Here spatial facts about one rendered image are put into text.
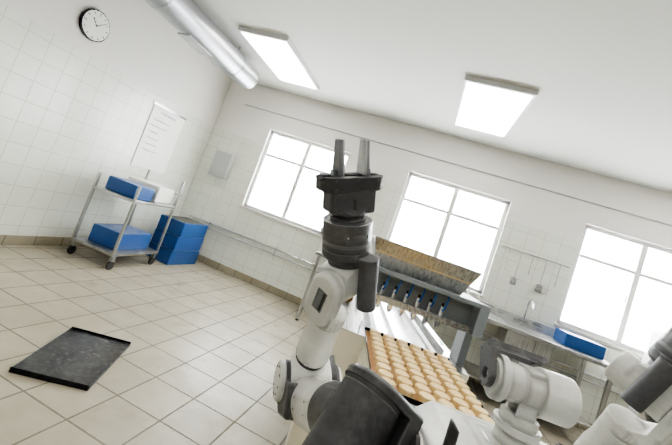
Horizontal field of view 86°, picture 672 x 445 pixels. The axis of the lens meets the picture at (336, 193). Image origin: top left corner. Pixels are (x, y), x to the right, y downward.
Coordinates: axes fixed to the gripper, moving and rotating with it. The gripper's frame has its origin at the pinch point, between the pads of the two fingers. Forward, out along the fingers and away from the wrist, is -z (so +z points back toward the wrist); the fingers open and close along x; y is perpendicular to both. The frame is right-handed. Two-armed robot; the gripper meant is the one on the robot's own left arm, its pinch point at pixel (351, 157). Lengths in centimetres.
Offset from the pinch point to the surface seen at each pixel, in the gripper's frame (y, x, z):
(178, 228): -455, -19, 158
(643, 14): -73, 219, -70
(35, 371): -163, -98, 137
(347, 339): -82, 47, 101
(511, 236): -249, 375, 140
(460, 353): -62, 102, 109
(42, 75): -388, -132, -27
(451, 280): -71, 99, 73
